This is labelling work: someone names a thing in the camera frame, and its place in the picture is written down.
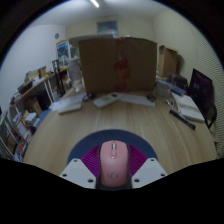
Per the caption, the black monitor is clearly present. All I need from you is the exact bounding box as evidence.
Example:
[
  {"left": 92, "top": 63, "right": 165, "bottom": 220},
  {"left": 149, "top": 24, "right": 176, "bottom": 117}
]
[{"left": 187, "top": 68, "right": 215, "bottom": 117}]

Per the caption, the white flat box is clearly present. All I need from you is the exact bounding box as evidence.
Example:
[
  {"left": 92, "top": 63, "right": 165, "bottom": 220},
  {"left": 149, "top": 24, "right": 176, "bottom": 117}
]
[{"left": 57, "top": 101, "right": 84, "bottom": 116}]

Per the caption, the white paper sheet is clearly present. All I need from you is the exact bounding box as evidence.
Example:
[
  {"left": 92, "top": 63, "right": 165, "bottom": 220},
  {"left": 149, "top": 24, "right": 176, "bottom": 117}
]
[{"left": 116, "top": 92, "right": 157, "bottom": 108}]

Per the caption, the blue book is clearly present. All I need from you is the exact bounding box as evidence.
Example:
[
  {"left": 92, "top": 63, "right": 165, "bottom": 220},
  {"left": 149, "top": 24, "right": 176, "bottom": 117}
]
[{"left": 155, "top": 76, "right": 188, "bottom": 97}]

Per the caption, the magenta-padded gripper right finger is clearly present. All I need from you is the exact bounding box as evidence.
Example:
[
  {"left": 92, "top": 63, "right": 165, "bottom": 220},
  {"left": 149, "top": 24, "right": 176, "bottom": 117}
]
[{"left": 126, "top": 143, "right": 168, "bottom": 190}]

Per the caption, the dark blue round mouse pad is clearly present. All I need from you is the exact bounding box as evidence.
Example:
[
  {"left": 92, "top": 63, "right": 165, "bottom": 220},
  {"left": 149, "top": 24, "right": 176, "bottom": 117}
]
[{"left": 67, "top": 128, "right": 158, "bottom": 165}]

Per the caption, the pink computer mouse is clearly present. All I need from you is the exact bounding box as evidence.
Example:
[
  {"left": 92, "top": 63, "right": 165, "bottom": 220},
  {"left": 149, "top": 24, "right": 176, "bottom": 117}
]
[{"left": 99, "top": 140, "right": 129, "bottom": 188}]

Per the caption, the large brown cardboard box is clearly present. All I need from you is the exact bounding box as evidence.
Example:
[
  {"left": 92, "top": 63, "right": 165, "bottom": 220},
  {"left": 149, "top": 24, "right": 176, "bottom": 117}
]
[{"left": 78, "top": 36, "right": 158, "bottom": 96}]

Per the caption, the cluttered shelf unit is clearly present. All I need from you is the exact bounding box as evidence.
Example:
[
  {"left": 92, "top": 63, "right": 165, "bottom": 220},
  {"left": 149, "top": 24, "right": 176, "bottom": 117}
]
[{"left": 0, "top": 58, "right": 69, "bottom": 163}]

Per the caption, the ceiling tube light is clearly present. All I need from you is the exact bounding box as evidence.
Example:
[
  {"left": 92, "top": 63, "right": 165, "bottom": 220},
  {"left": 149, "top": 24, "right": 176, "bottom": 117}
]
[{"left": 88, "top": 0, "right": 101, "bottom": 9}]

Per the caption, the small upright cardboard box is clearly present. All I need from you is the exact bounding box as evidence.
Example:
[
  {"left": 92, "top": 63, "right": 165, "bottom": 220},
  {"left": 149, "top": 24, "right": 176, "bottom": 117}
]
[{"left": 157, "top": 45, "right": 179, "bottom": 80}]

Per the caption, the black marker pen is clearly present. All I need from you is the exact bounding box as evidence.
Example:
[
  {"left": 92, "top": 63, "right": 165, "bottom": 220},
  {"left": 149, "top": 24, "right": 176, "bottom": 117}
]
[{"left": 168, "top": 108, "right": 197, "bottom": 131}]

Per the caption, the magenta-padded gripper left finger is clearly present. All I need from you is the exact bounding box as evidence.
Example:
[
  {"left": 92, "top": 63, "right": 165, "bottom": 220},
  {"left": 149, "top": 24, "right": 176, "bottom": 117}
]
[{"left": 59, "top": 143, "right": 102, "bottom": 190}]

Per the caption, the white remote control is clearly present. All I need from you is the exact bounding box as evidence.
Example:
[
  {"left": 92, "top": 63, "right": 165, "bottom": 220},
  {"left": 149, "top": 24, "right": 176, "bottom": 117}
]
[{"left": 92, "top": 92, "right": 120, "bottom": 110}]

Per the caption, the wall window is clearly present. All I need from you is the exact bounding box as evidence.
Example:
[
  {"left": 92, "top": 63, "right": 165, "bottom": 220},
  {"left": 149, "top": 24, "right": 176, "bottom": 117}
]
[{"left": 96, "top": 20, "right": 119, "bottom": 38}]

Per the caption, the small black object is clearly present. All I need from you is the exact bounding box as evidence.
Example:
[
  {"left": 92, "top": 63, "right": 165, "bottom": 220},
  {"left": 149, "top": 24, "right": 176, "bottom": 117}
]
[{"left": 146, "top": 93, "right": 157, "bottom": 103}]

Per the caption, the white open notebook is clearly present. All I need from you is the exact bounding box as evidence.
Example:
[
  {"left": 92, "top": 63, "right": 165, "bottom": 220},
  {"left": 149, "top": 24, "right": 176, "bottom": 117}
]
[{"left": 170, "top": 92, "right": 206, "bottom": 124}]

